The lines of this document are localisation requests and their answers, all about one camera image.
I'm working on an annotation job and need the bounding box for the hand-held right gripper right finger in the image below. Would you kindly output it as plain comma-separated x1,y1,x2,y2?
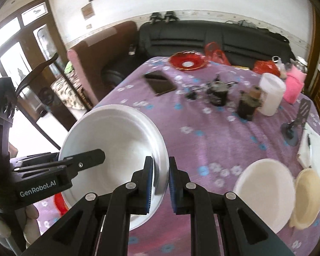
169,157,296,256

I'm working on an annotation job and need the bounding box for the large red plate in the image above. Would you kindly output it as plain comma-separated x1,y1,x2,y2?
53,192,70,215

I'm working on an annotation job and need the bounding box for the white plastic jar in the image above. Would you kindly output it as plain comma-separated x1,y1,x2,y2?
257,73,287,116

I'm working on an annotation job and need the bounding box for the black charger block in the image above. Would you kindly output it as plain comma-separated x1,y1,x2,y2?
207,77,230,106

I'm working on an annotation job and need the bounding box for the purple floral tablecloth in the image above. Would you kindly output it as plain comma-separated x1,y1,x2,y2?
33,56,320,256

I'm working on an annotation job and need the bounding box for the person's left hand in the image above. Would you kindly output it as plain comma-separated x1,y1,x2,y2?
0,203,40,247

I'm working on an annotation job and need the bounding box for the brown bottle with cork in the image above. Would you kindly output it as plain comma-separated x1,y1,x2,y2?
237,85,264,120

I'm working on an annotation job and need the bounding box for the leaf patterned blanket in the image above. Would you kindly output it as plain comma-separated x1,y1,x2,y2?
51,61,88,110

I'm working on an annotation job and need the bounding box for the red plastic bag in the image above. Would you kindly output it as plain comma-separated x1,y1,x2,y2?
253,60,282,76
205,42,232,66

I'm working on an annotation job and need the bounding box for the black leather sofa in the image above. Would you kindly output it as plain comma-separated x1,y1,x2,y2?
101,20,296,86

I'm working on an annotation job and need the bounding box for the wooden glass door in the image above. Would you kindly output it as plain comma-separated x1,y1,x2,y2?
0,0,70,128

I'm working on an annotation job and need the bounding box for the white notebook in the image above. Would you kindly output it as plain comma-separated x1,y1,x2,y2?
297,124,320,190

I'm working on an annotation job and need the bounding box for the dark wooden chair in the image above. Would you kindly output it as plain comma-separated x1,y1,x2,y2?
15,53,62,120

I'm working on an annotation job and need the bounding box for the spare black gripper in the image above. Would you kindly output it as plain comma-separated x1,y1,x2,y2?
163,11,179,22
149,13,164,24

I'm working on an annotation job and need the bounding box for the brown armchair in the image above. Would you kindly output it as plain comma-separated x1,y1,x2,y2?
67,21,138,110

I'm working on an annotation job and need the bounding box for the red glass dish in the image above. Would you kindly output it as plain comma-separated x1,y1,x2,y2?
169,51,207,71

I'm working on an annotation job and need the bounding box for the black smartphone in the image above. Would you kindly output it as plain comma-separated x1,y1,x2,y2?
143,70,178,96

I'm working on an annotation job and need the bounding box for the cream bowl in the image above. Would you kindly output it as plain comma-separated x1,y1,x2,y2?
288,167,320,230

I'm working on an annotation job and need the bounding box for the pink container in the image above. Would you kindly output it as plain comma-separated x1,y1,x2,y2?
283,67,307,104

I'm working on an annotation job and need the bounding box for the wooden wall plaque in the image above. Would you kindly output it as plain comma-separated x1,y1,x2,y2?
81,3,95,20

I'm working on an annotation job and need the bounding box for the black phone stand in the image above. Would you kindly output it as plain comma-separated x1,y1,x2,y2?
281,98,311,147

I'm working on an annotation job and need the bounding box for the black pen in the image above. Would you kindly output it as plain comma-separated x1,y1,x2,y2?
307,133,313,168

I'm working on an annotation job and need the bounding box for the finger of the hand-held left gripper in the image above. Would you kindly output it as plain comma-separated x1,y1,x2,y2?
57,149,106,178
11,152,60,172

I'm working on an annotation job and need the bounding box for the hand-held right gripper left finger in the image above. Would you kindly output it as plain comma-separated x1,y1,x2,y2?
20,156,155,256

